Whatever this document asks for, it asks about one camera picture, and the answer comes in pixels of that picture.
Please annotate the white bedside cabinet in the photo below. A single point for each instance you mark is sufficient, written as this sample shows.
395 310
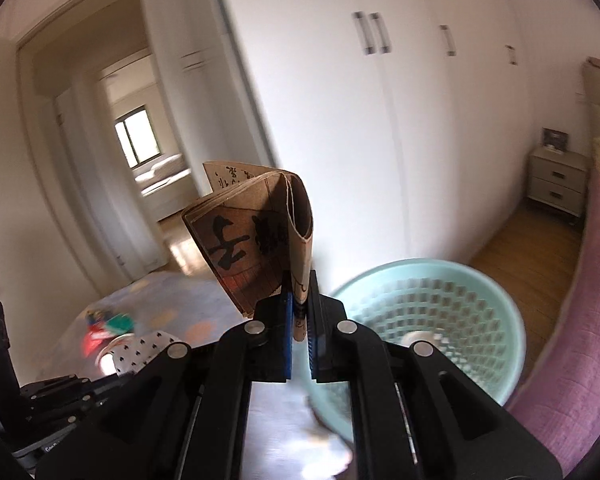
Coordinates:
558 180

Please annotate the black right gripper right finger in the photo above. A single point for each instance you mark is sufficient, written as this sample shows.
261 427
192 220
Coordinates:
413 413

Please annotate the green packet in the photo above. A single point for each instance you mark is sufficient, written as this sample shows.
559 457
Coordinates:
119 324

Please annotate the white triangle-patterned paper bag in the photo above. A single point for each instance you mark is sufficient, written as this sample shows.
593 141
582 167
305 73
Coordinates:
132 353

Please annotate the brown paper bag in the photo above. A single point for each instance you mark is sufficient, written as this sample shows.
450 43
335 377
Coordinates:
255 231

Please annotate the white bed far room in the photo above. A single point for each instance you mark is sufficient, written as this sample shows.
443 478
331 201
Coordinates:
167 187

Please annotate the far room window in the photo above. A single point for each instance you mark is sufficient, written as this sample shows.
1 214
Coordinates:
137 138

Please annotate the red white paper cup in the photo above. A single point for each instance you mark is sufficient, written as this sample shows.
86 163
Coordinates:
96 346

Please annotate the mint plastic laundry basket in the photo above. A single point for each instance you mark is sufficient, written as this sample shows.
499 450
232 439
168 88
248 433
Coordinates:
465 314

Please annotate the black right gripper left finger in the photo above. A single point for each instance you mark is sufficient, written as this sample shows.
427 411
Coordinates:
184 415

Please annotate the white wardrobe with handles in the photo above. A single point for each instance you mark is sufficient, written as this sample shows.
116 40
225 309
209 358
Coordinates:
407 120

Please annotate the pink quilted bedspread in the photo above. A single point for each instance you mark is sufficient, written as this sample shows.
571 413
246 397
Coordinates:
559 403

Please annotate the picture frame on cabinet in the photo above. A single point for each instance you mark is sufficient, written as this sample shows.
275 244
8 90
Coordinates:
555 140

